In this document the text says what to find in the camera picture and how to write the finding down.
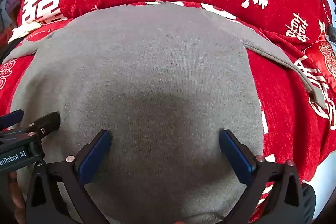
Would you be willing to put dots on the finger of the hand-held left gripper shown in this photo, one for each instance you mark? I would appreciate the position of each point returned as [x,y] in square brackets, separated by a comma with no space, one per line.
[10,117]
[47,121]

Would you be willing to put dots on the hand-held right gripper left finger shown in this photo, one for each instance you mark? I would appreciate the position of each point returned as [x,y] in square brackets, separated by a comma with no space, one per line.
[95,155]

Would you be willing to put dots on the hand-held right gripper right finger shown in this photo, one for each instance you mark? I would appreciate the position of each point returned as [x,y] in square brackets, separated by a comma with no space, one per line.
[235,155]

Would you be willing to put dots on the grey knit sweater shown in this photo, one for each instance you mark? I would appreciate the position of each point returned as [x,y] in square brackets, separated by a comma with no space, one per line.
[157,69]

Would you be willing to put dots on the pile of clothes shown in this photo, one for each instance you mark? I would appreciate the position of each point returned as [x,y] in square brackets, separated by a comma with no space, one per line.
[8,6]

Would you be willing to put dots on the person's left hand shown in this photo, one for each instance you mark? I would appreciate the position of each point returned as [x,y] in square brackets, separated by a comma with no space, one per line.
[19,203]

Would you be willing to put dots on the red printed seat cover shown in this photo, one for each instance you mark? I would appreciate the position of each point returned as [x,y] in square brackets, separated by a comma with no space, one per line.
[288,121]

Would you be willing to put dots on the dark cloth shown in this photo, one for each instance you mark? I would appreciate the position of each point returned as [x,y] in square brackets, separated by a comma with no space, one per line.
[6,52]

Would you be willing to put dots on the cream cloth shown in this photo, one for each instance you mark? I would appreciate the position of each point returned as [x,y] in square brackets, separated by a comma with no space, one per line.
[23,31]

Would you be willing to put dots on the red satin pillow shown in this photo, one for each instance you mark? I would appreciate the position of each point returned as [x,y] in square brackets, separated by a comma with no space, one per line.
[328,56]

